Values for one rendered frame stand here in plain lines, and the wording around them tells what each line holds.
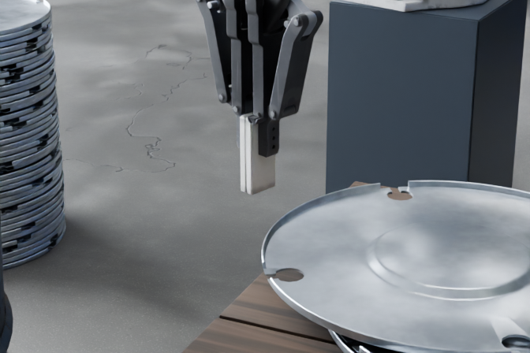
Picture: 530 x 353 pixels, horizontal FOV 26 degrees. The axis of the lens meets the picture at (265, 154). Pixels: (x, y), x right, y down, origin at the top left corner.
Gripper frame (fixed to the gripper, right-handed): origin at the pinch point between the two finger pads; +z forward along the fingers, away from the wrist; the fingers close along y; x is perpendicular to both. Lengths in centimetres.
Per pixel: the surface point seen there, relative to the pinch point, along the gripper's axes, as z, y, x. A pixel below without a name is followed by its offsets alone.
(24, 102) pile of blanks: 16, 66, -19
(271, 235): 3.2, -7.9, 6.4
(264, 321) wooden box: 5.1, -14.8, 14.1
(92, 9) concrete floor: 42, 184, -119
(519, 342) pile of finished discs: 3.9, -30.5, 5.5
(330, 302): 3.3, -18.5, 11.1
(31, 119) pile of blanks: 19, 66, -20
